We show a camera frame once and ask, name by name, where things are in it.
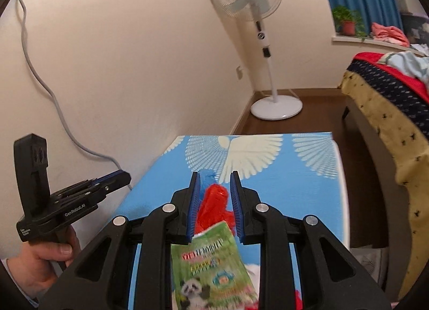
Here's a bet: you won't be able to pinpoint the white standing fan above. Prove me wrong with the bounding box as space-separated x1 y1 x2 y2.
209 0 304 121

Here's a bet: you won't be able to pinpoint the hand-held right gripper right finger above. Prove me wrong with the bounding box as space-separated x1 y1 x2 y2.
230 171 393 310

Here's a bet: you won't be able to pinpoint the light striped quilt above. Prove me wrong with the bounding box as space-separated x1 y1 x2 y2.
382 50 429 84

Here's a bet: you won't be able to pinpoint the white box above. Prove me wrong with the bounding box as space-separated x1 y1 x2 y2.
392 0 423 14

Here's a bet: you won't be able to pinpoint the red plastic bag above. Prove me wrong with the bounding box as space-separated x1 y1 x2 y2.
195 184 239 232

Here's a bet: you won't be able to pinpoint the potted green plant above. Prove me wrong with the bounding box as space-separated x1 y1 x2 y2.
332 5 366 40

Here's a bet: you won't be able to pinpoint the white table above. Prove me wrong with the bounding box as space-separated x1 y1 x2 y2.
330 136 352 250

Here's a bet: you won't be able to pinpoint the white window sill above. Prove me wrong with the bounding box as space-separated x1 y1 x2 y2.
332 36 411 46

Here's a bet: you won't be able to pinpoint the person's left forearm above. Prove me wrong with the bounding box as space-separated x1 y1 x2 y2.
2 258 38 307

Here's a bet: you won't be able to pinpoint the pink clothes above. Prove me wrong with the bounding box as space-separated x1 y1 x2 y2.
370 22 410 46

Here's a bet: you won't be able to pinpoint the green snack packet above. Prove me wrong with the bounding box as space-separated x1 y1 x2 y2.
170 222 259 310

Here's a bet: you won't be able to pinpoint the dark bed frame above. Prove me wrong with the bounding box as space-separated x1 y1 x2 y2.
342 95 413 300

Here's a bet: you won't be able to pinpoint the dark storage box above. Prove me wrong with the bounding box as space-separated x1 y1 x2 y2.
400 12 429 46

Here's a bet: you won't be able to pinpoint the yellow star bedsheet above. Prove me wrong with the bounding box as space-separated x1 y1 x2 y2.
340 70 429 300

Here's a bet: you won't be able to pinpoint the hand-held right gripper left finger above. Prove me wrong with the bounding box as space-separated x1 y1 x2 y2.
38 172 202 310

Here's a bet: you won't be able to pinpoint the person's left hand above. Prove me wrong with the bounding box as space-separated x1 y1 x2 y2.
10 228 82 298

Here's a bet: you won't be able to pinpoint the grey power cable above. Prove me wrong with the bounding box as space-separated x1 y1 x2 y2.
15 0 131 190

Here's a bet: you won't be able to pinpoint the red blanket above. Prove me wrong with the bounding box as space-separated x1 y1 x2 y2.
352 51 429 103

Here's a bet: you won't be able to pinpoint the navy dotted blanket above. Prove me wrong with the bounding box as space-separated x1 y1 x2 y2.
345 60 429 113

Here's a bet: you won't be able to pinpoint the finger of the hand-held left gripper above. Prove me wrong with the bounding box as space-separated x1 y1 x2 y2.
54 170 132 211

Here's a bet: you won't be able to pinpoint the white printed paper bag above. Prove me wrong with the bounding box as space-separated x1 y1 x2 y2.
350 248 386 285

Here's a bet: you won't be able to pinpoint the blue printed tablecloth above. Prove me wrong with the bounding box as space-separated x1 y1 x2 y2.
110 133 346 310

